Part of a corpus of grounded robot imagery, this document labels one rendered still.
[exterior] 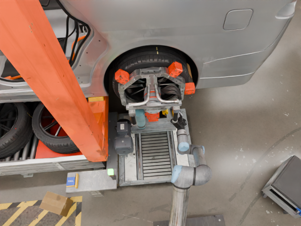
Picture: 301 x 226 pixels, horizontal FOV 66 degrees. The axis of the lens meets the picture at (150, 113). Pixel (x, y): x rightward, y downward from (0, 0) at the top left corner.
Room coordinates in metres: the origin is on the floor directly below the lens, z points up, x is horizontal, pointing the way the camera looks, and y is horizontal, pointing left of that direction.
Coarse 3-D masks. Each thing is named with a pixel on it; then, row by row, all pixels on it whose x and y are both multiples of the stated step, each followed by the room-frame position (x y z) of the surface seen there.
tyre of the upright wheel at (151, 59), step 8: (136, 48) 1.34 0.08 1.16; (144, 48) 1.33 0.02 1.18; (152, 48) 1.32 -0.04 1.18; (160, 48) 1.33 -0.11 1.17; (168, 48) 1.35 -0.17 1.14; (120, 56) 1.35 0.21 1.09; (128, 56) 1.30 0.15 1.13; (136, 56) 1.26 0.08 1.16; (144, 56) 1.24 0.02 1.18; (152, 56) 1.24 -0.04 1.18; (160, 56) 1.24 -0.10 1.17; (168, 56) 1.26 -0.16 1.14; (176, 56) 1.29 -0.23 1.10; (184, 56) 1.39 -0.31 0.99; (120, 64) 1.27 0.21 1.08; (128, 64) 1.22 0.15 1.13; (136, 64) 1.20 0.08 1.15; (144, 64) 1.20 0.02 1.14; (152, 64) 1.20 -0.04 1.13; (160, 64) 1.20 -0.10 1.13; (168, 64) 1.21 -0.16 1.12; (184, 64) 1.27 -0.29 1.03; (128, 72) 1.20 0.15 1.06; (184, 72) 1.21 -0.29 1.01; (112, 80) 1.24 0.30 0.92
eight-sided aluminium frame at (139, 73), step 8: (136, 72) 1.15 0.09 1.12; (144, 72) 1.16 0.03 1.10; (152, 72) 1.14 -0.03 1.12; (160, 72) 1.13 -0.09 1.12; (168, 72) 1.14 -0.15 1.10; (136, 80) 1.12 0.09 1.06; (176, 80) 1.12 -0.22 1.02; (184, 80) 1.16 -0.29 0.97; (120, 88) 1.11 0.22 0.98; (184, 88) 1.13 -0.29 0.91; (120, 96) 1.11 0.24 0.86; (176, 96) 1.17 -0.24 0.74
